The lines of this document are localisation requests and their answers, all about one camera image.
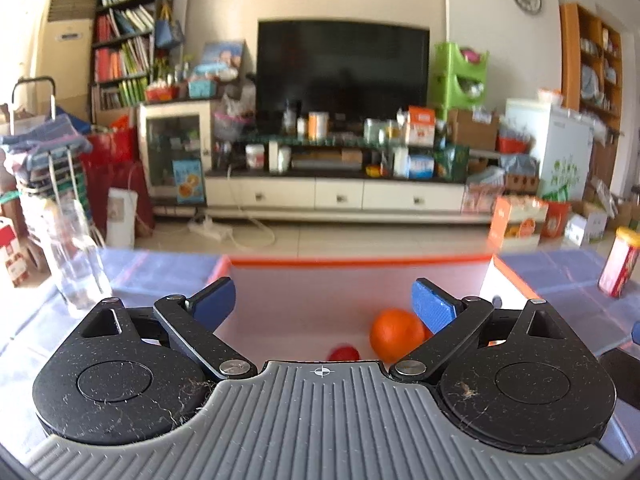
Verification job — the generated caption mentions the brown cardboard box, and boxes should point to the brown cardboard box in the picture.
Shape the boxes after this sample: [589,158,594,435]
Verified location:
[447,110,499,152]

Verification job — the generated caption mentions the orange white carton box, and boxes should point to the orange white carton box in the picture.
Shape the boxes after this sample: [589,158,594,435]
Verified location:
[488,195,548,252]

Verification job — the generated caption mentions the orange cardboard box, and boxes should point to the orange cardboard box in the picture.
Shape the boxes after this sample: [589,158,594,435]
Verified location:
[213,255,536,365]

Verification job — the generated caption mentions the clear glass jar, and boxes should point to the clear glass jar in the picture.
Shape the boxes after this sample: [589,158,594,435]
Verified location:
[41,198,112,313]

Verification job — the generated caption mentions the trolley cart with cloths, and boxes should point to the trolley cart with cloths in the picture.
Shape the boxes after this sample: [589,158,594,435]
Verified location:
[1,76,93,244]

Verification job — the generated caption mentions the white floor air conditioner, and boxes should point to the white floor air conditioner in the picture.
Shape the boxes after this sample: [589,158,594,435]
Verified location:
[36,0,98,120]

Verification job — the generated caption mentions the wooden display shelf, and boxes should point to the wooden display shelf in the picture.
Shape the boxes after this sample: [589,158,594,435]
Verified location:
[560,2,623,129]

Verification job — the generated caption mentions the dark tall bookshelf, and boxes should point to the dark tall bookshelf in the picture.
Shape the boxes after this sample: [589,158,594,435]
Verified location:
[90,0,174,124]

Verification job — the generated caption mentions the white paper bag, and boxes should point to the white paper bag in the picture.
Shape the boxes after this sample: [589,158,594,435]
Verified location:
[105,188,138,249]

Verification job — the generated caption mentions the large orange fruit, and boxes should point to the large orange fruit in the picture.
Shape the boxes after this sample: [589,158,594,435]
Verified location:
[369,309,433,363]

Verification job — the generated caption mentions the green stacked storage bins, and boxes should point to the green stacked storage bins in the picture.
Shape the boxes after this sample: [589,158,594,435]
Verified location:
[428,42,489,120]

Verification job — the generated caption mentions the red yellow-lid canister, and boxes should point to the red yellow-lid canister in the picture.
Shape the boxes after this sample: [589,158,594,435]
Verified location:
[598,226,640,298]

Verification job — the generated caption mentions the white chest freezer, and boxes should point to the white chest freezer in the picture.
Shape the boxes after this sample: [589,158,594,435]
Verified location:
[506,99,593,202]

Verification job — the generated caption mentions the black flat television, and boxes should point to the black flat television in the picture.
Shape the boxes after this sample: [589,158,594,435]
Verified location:
[256,18,431,122]

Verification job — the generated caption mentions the blue plaid tablecloth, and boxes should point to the blue plaid tablecloth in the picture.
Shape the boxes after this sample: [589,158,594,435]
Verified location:
[1,249,639,462]

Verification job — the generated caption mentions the red shopping bag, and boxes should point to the red shopping bag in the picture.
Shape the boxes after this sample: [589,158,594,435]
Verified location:
[81,127,155,237]

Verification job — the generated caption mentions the red tomato near left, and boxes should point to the red tomato near left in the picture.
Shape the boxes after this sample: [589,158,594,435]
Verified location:
[328,344,360,362]

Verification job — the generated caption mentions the white glass-door cabinet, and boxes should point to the white glass-door cabinet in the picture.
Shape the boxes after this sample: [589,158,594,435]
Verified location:
[138,99,213,206]

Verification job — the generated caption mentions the white power strip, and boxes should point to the white power strip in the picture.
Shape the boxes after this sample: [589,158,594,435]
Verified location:
[188,218,233,242]

